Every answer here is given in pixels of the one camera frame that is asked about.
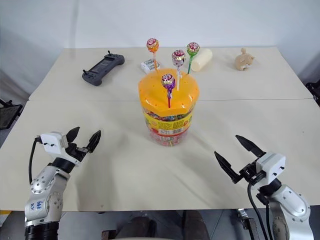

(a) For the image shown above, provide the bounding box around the dark grey game controller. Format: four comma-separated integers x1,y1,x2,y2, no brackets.
81,50,126,87

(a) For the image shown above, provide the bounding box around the black chair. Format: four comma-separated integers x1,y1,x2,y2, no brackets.
0,98,24,131

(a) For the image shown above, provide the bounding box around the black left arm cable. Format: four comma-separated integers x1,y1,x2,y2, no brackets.
28,137,43,185

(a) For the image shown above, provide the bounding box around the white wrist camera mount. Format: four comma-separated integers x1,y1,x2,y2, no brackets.
39,131,82,165
255,151,287,184

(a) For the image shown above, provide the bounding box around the green-wrapped lollipop green stick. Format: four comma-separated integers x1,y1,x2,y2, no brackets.
186,41,201,75

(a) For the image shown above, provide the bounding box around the metal table clamp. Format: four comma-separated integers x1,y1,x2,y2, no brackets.
236,207,258,240

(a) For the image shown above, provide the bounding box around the cream cylindrical roll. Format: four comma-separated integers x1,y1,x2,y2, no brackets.
190,48,214,73

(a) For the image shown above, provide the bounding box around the black equipment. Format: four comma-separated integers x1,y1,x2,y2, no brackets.
304,79,320,107

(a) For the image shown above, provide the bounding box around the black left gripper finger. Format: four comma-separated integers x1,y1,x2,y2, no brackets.
86,129,102,154
65,126,81,145

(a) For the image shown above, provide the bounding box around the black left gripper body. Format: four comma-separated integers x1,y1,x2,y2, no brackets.
65,141,91,162

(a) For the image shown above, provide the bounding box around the beige plush toy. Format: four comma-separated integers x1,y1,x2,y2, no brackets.
234,47,256,71

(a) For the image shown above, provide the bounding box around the orange-wrapped lollipop orange stick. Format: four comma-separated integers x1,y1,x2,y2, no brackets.
146,37,160,73

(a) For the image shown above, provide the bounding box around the purple-wrapped lollipop red stick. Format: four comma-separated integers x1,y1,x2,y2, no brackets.
160,73,176,109

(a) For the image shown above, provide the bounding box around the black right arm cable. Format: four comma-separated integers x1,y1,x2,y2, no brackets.
247,181,274,240

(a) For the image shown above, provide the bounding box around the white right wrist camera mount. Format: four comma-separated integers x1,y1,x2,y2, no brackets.
255,151,287,184

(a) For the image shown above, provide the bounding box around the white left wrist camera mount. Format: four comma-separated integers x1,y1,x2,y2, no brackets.
39,131,82,165

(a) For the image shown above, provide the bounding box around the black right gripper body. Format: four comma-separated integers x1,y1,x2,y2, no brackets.
238,162,265,186

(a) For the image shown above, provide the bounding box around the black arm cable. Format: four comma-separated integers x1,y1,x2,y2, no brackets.
247,181,274,240
28,137,43,185

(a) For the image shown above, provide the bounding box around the silver-wrapped lollipop white stick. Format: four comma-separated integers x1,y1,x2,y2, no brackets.
171,48,187,92

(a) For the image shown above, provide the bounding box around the yellow-lidded lollipop jar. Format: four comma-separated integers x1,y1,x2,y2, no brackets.
137,66,201,148

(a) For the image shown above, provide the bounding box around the small silver white packet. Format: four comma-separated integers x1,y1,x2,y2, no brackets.
140,58,161,74

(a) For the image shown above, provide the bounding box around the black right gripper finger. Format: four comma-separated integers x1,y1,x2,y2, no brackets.
235,134,267,159
214,150,244,184

